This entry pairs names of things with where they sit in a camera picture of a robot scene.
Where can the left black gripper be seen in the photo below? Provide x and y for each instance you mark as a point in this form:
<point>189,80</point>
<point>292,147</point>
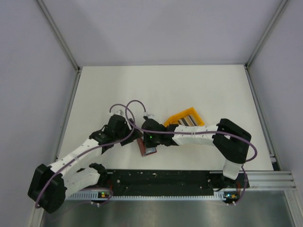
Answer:
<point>136,134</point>

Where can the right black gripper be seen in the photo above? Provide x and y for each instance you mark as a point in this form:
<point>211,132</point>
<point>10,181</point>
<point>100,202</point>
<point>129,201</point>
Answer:
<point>147,143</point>

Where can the red leather card holder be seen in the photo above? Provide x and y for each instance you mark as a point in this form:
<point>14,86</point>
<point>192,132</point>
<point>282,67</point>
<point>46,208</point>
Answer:
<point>143,150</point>

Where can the yellow plastic card bin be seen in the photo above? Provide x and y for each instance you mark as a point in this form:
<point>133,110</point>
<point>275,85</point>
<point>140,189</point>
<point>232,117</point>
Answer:
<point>191,111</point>

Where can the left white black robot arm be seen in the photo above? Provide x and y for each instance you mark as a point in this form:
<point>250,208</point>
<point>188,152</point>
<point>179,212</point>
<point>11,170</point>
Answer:
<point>52,184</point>

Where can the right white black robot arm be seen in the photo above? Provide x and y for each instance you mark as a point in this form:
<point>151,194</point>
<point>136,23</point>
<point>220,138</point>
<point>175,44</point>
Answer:
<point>230,139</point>

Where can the stack of cards in bin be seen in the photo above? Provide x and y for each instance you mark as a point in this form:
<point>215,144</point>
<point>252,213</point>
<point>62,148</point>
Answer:
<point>187,121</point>

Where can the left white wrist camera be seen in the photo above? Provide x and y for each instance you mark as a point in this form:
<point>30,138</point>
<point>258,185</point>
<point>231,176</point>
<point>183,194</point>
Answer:
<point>119,112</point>

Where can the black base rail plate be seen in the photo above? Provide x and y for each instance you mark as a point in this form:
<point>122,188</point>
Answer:
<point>125,182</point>

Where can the white slotted cable duct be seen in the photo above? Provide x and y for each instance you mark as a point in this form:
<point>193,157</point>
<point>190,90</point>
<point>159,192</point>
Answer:
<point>97,196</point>

